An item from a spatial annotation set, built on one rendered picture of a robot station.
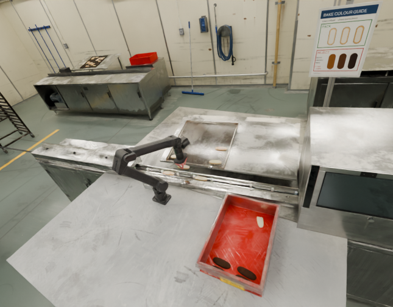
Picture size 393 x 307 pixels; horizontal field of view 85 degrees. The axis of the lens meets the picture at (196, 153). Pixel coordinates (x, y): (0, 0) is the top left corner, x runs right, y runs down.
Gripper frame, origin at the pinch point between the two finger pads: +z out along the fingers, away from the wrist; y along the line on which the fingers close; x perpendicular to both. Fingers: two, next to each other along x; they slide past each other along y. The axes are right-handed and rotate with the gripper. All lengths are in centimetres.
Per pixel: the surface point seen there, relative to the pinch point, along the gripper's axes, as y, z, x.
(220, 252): -50, 10, -42
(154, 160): 13.4, 12.1, 37.6
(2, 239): -74, 89, 232
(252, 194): -9, 8, -52
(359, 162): -18, -36, -98
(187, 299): -76, 10, -33
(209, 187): -9.8, 7.7, -23.3
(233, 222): -30, 11, -44
